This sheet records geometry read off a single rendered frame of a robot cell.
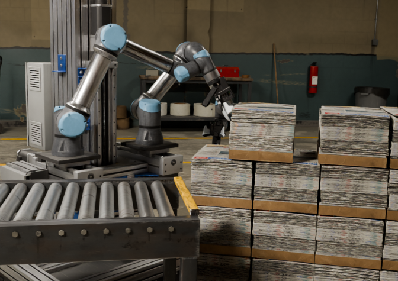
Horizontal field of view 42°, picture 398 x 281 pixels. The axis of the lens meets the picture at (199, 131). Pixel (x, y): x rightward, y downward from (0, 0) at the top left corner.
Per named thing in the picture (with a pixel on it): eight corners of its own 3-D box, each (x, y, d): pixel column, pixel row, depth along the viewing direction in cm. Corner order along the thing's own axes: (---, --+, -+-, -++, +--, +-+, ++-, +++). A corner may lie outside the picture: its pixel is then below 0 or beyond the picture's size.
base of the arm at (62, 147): (45, 152, 245) (44, 132, 243) (73, 149, 255) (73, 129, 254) (61, 158, 234) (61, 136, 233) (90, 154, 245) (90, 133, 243)
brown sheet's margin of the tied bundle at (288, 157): (232, 152, 248) (232, 143, 248) (293, 155, 243) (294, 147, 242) (228, 158, 233) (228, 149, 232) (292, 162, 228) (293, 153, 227)
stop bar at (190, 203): (182, 181, 206) (182, 176, 205) (200, 215, 164) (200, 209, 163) (173, 181, 205) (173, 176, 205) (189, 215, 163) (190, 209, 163)
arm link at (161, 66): (87, 44, 245) (177, 83, 265) (92, 44, 235) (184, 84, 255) (96, 21, 245) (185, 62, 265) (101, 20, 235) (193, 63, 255)
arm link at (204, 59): (189, 57, 251) (204, 50, 254) (199, 77, 252) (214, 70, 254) (193, 54, 244) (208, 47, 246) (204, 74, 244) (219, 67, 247)
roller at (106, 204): (116, 187, 205) (108, 178, 204) (118, 228, 159) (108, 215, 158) (106, 195, 205) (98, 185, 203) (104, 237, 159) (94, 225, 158)
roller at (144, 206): (148, 188, 207) (143, 177, 206) (159, 228, 161) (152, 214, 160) (137, 194, 207) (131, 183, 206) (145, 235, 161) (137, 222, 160)
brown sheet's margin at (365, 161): (316, 148, 264) (317, 139, 263) (375, 151, 258) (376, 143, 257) (317, 163, 227) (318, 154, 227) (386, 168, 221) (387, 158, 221)
